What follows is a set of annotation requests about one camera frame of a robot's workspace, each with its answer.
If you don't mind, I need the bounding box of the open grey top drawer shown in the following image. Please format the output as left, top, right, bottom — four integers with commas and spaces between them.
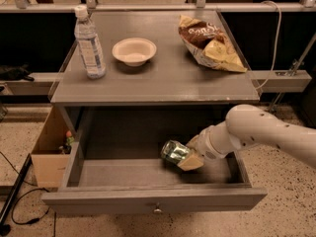
42, 107, 267, 214

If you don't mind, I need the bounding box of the brown yellow chip bag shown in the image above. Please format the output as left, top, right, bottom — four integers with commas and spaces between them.
178, 15, 247, 73

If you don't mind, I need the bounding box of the green soda can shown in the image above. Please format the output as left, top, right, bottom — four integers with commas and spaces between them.
161, 140, 190, 164

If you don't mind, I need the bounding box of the black object on ledge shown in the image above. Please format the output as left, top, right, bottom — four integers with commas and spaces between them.
0, 64, 35, 81

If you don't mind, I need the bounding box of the clear plastic water bottle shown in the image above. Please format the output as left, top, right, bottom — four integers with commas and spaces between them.
74, 5, 106, 79

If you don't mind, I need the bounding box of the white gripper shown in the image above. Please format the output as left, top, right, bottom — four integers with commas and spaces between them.
177, 125, 225, 171

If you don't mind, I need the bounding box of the cardboard box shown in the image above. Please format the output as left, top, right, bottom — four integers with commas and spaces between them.
31, 108, 69, 188

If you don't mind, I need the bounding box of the grey cabinet with top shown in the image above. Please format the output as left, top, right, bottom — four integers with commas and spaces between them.
47, 9, 261, 140

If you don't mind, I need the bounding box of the metal drawer knob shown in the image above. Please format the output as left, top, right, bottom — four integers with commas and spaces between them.
153, 202, 163, 214

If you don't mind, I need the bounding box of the black floor cable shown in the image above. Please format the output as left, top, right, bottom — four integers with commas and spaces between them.
0, 151, 51, 226

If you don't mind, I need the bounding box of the green bottle in box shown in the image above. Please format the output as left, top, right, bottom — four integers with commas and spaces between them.
59, 130, 74, 154

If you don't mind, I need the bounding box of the white cable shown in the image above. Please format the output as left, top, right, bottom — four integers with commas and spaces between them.
255, 0, 282, 91

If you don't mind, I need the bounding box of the black bar on floor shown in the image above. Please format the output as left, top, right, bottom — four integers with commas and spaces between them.
0, 155, 32, 237

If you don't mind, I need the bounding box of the white paper bowl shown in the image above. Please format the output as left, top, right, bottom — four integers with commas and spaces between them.
112, 38, 157, 67

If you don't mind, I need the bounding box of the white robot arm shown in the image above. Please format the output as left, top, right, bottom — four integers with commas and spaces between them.
178, 105, 316, 171

